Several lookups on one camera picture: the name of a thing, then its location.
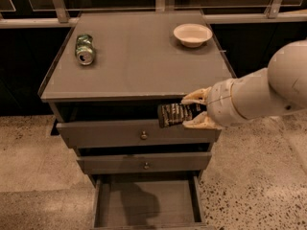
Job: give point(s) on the grey drawer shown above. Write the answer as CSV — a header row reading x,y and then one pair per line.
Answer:
x,y
159,162
108,134
148,202

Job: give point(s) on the white paper bowl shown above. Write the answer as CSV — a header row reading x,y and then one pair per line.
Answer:
x,y
192,35

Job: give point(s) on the grey drawer cabinet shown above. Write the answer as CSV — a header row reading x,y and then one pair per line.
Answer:
x,y
138,65

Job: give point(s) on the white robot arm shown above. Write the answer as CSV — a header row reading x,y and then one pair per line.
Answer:
x,y
277,90

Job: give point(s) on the crushed green soda can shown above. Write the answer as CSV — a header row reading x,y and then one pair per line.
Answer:
x,y
84,49

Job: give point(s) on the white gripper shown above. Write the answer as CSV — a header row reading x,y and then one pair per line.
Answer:
x,y
223,102

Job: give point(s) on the brass middle drawer knob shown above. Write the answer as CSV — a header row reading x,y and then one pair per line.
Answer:
x,y
146,166

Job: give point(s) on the grey bottom drawer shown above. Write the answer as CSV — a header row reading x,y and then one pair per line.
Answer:
x,y
148,202

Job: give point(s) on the grey top drawer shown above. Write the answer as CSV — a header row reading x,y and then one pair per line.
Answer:
x,y
108,134

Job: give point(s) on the grey middle drawer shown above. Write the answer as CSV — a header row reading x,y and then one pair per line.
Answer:
x,y
159,162

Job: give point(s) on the brass top drawer knob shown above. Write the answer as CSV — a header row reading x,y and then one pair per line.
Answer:
x,y
144,135

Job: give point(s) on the brass drawer knob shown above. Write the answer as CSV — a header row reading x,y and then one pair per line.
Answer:
x,y
146,166
144,135

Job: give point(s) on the metal railing frame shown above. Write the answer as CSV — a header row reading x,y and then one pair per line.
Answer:
x,y
66,13

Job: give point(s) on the black rxbar chocolate bar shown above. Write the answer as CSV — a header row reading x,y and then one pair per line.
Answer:
x,y
172,114

